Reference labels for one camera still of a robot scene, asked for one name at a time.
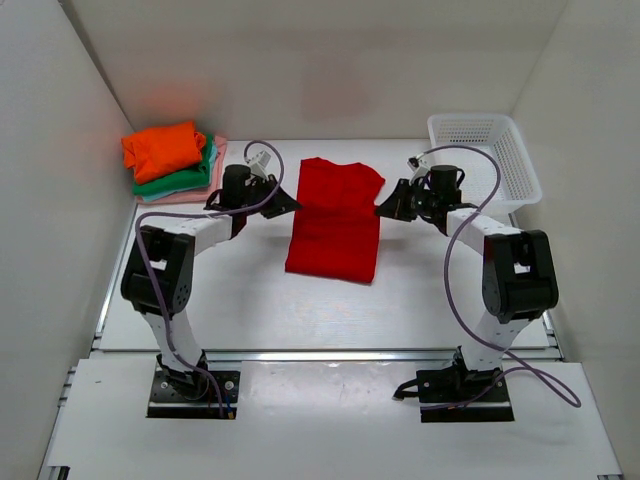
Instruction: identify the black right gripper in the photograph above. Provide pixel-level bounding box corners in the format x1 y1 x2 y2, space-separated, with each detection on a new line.
374 180 438 223

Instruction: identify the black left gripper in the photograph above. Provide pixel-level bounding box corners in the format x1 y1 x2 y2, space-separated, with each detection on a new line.
243 174 301 219

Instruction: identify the red t shirt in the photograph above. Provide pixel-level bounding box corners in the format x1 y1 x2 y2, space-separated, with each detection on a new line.
285 157 385 285

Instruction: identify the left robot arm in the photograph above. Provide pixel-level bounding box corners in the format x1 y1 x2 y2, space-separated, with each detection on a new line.
120 164 301 398

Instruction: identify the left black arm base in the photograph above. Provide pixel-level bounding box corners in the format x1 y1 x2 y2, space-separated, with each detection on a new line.
146 361 241 420

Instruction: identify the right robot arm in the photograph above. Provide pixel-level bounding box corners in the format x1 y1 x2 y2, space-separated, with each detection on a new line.
375 165 559 401

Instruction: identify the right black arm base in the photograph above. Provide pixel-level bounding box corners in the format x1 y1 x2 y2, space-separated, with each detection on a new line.
393 352 515 423

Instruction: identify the folded pink t shirt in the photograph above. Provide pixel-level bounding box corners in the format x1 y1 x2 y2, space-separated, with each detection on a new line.
135 133 229 205

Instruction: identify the folded mint t shirt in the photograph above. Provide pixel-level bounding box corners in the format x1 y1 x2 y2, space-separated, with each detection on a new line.
140 139 221 202

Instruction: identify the folded green t shirt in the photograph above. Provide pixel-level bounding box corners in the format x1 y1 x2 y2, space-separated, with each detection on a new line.
132 134 217 199

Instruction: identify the white plastic basket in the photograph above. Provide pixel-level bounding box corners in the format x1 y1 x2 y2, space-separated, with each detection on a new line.
427 113 542 216

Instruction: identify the folded orange t shirt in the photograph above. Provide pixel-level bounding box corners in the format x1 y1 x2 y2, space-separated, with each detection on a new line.
121 121 207 185

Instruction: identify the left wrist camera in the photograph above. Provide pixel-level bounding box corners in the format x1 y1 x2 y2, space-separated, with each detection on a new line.
245 150 271 180

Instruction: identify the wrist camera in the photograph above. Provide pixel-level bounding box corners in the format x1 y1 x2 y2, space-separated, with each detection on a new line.
408 153 433 184
245 150 271 180

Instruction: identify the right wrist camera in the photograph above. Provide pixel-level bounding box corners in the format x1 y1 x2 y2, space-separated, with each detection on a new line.
408 153 433 184

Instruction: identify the aluminium table rail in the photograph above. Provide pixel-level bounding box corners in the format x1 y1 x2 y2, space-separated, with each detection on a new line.
199 347 559 365

